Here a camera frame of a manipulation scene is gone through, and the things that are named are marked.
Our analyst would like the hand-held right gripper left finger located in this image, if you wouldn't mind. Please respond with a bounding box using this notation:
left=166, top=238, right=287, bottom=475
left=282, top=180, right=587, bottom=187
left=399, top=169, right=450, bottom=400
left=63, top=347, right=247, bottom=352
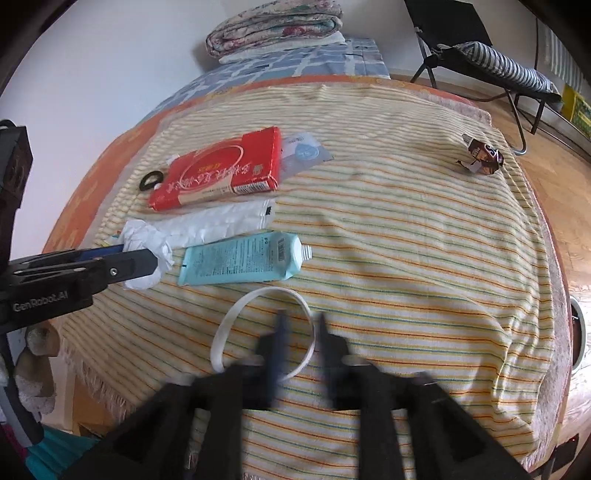
left=62, top=309, right=291, bottom=480

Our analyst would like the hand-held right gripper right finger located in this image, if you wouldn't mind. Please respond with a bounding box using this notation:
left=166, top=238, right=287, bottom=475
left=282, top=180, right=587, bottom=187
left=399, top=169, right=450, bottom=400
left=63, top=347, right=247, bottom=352
left=318, top=313, right=533, bottom=480

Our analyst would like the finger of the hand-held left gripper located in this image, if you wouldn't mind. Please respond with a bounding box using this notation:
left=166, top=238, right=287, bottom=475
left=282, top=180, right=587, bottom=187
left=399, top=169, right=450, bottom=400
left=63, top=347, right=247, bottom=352
left=7, top=244, right=126, bottom=274
left=11, top=249, right=161, bottom=297

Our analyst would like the white tissue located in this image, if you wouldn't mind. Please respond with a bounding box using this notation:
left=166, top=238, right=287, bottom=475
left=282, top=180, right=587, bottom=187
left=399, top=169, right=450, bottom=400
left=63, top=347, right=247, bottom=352
left=119, top=219, right=175, bottom=291

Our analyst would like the white ring band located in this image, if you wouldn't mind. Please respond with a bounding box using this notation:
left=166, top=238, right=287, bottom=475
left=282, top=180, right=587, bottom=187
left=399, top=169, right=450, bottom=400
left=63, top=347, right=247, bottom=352
left=210, top=286, right=317, bottom=382

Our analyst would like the red cardboard box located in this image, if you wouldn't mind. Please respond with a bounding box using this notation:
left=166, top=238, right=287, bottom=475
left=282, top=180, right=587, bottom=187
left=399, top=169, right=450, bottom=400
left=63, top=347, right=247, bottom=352
left=148, top=126, right=283, bottom=212

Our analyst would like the grey alcohol pad sachet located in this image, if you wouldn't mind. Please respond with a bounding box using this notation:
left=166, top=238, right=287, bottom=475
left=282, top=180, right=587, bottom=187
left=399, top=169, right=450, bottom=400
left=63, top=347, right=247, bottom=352
left=279, top=133, right=336, bottom=179

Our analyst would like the orange bed sheet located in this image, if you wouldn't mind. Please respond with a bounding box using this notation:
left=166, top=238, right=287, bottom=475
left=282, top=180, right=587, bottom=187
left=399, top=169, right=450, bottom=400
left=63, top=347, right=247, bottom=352
left=41, top=74, right=493, bottom=256

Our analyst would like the white fluffy cloth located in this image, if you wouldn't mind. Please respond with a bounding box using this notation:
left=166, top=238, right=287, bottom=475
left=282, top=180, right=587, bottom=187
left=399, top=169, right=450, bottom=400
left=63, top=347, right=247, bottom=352
left=13, top=323, right=57, bottom=417

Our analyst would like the white plastic pack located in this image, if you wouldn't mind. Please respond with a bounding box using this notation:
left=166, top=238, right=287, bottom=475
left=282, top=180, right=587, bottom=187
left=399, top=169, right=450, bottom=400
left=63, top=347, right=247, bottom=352
left=151, top=198, right=277, bottom=251

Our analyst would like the teal squeeze tube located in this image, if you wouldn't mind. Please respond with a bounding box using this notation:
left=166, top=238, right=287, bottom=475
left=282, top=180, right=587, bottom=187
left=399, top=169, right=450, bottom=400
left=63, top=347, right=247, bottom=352
left=178, top=231, right=314, bottom=286

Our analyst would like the striped yellow blanket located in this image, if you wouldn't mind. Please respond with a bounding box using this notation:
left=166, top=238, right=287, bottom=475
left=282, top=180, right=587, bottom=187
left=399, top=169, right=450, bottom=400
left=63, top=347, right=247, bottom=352
left=60, top=83, right=562, bottom=472

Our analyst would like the teal cloth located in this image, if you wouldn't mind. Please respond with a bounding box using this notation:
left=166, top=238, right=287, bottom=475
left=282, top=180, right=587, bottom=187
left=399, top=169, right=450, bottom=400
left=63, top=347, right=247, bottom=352
left=25, top=427, right=100, bottom=480

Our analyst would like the brown snack wrapper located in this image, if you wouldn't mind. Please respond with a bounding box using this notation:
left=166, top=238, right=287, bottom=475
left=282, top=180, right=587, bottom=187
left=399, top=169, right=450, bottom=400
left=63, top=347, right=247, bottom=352
left=455, top=133, right=504, bottom=176

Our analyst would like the blue patchwork sheet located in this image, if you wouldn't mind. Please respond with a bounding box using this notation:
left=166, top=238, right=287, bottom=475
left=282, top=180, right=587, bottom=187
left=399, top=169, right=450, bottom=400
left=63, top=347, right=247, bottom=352
left=157, top=37, right=393, bottom=110

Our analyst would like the round grey rimmed container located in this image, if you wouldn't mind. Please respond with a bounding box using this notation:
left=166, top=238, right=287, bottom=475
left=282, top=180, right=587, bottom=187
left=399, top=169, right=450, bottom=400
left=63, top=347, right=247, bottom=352
left=569, top=297, right=588, bottom=371

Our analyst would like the folded floral quilt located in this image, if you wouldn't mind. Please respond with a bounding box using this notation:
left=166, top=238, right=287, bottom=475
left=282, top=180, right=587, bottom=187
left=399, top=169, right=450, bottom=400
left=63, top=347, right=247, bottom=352
left=205, top=0, right=345, bottom=59

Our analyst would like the striped grey cushion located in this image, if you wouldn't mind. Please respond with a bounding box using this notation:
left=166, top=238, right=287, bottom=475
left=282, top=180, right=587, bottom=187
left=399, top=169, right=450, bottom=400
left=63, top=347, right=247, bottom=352
left=455, top=41, right=562, bottom=96

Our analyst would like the black folding chair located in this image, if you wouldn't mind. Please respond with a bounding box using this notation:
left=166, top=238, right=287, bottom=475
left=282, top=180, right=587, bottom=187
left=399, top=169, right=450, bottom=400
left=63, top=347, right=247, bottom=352
left=404, top=0, right=564, bottom=156

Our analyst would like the yellow green box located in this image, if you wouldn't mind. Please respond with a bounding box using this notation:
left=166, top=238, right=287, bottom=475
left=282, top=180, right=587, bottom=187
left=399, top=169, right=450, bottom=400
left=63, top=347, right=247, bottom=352
left=560, top=82, right=591, bottom=137

